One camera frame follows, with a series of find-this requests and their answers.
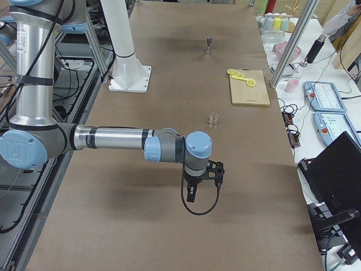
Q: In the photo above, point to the near blue teach pendant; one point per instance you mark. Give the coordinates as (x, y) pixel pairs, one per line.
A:
(332, 124)

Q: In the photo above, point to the aluminium frame post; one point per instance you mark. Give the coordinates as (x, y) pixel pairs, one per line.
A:
(300, 27)

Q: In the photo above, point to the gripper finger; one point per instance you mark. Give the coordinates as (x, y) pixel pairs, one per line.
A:
(191, 192)

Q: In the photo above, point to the black computer monitor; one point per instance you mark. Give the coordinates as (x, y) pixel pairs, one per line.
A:
(334, 179)

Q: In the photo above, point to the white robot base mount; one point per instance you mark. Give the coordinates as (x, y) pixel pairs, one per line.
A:
(128, 74)

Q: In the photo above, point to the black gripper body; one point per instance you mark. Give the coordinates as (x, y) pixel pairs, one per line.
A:
(193, 179)

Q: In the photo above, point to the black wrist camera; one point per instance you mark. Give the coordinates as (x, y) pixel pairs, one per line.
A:
(214, 171)

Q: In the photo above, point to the wine glass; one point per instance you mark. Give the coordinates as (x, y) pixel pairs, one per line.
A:
(271, 40)

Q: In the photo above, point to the lemon slice top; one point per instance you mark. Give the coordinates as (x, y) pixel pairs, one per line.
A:
(231, 71)

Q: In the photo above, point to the small clear glass bottle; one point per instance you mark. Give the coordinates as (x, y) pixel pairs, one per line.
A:
(299, 71)

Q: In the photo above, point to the clear glass measuring cup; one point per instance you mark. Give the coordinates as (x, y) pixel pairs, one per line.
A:
(213, 119)

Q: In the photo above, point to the yellow plastic knife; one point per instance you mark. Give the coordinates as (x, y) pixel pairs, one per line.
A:
(242, 79)

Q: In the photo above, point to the steel jigger shaker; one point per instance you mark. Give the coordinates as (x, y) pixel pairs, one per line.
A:
(208, 44)

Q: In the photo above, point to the pink plastic cup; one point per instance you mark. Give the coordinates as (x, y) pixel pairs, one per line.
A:
(291, 85)

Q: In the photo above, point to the lemon slice on knife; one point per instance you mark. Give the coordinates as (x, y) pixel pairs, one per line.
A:
(251, 83)

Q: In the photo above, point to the blue teach pendant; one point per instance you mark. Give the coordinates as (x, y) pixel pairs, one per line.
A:
(332, 124)
(323, 96)

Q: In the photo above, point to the far blue teach pendant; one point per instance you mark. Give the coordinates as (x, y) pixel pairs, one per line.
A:
(323, 96)

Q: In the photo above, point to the bamboo cutting board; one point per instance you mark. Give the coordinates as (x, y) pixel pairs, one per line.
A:
(242, 94)

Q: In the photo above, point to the black water bottle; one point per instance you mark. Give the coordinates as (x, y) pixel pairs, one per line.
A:
(315, 49)

